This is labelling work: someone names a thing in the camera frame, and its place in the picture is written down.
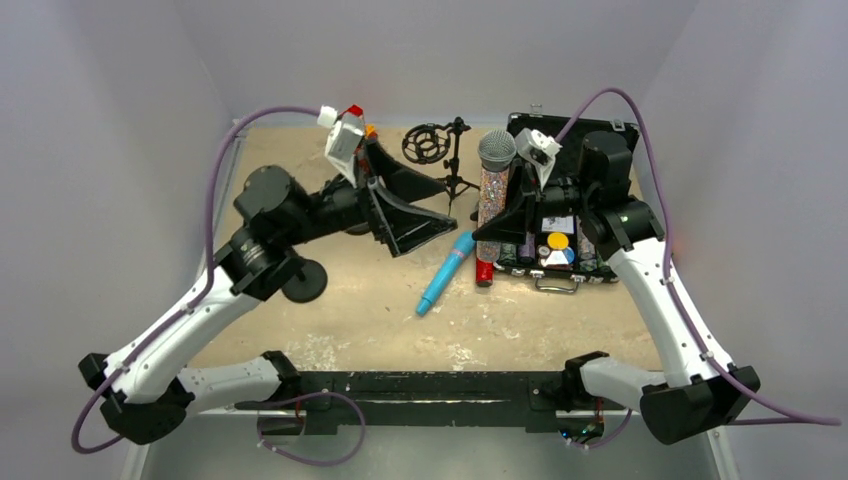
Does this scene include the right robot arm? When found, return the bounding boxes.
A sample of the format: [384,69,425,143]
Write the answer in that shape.
[546,131,760,445]

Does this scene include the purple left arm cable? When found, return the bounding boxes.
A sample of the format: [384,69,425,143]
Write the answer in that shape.
[70,105,323,456]

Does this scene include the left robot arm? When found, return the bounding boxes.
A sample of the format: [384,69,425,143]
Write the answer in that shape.
[79,140,457,445]

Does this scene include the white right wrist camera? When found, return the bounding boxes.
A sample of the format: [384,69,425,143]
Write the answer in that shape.
[514,128,562,190]

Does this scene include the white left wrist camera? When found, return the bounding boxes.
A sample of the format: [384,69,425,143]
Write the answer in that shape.
[316,105,365,187]

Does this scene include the rhinestone silver microphone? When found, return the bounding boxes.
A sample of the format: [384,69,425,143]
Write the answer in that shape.
[477,129,516,229]

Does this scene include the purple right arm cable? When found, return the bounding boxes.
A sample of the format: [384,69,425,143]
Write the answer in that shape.
[555,87,843,428]

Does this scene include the blue toy microphone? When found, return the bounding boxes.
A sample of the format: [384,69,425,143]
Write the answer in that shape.
[415,231,476,317]

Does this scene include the red glitter microphone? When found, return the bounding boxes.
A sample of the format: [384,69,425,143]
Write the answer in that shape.
[475,259,495,288]

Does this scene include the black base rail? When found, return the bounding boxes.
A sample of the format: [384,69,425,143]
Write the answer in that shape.
[233,350,631,437]

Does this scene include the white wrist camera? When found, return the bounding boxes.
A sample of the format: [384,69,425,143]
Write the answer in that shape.
[316,105,365,187]
[514,128,562,190]

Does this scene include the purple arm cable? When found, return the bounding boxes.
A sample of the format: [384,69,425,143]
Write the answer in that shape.
[70,105,323,456]
[555,87,843,428]

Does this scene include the red toy block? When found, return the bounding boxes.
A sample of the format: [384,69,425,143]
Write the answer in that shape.
[345,104,378,139]

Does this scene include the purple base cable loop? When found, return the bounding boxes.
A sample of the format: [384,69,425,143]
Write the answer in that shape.
[256,392,366,467]

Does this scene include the black poker chip case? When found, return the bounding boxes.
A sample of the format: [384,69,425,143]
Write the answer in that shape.
[494,119,640,294]

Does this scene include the black tripod shock mount stand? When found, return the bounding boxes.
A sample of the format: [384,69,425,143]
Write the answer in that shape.
[401,116,479,212]

